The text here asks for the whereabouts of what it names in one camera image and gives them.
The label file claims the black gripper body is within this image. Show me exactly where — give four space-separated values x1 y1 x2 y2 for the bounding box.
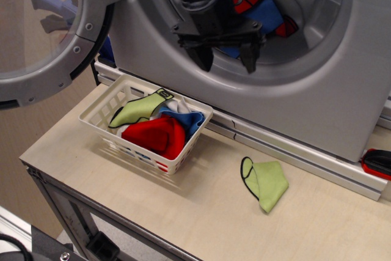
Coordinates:
172 0 264 48

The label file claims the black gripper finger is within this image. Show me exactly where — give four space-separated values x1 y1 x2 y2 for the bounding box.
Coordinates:
185 46 214 72
239 40 260 74

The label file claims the blue cloth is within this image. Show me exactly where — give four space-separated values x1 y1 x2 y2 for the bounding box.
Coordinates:
218 0 285 59
158 106 205 142

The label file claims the red cloth with black trim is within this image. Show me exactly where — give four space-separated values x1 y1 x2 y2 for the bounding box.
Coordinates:
237 1 299 38

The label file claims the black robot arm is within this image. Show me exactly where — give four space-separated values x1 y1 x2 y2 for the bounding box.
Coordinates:
172 0 264 73

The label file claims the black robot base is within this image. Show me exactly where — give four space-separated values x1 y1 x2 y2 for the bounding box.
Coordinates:
1 227 86 261

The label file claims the white plastic laundry basket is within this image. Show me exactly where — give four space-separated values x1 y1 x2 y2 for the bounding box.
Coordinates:
79 75 213 174

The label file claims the grey toy washing machine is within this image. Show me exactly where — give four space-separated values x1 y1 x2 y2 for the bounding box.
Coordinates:
108 0 390 161

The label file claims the white cloth in basket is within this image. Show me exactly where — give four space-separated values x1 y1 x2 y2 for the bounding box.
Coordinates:
166 99 191 114

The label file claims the blue cloth in basket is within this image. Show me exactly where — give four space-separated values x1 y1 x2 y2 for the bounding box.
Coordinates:
158 106 205 142

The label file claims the green cloth in basket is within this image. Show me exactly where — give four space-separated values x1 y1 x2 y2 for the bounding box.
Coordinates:
108 88 174 128

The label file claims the red cloth in basket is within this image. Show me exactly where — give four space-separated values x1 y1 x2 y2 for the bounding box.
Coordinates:
121 114 186 160

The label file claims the green cloth on table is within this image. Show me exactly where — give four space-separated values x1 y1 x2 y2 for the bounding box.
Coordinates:
240 156 289 213

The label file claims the blue clamp behind door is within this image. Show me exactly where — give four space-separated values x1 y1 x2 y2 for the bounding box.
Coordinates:
31 0 78 34

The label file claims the grey round washer door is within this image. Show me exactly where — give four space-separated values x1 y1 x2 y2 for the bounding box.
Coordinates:
1 0 120 109

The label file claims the red and black tool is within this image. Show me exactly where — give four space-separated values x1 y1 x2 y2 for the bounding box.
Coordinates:
361 149 390 181

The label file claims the white aluminium base rail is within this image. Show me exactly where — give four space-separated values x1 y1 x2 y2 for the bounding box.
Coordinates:
93 61 391 202

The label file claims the grey metal table frame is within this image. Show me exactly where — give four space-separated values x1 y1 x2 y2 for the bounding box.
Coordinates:
21 160 198 260

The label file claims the black bracket under table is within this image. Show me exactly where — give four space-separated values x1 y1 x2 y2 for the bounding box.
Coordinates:
86 231 120 261

